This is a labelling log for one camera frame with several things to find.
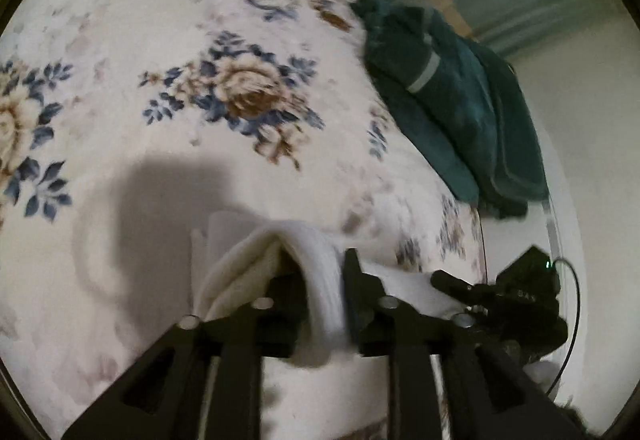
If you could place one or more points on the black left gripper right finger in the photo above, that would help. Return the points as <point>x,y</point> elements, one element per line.
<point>448,378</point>

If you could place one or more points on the white knit garment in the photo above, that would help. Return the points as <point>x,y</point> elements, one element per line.
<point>236,256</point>

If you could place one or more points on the floral cream blanket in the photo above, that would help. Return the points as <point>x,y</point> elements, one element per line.
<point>126,123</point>

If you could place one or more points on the dark green towel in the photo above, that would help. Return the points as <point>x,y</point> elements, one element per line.
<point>459,104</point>

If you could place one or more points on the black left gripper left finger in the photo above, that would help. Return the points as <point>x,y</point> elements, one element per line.
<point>203,380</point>

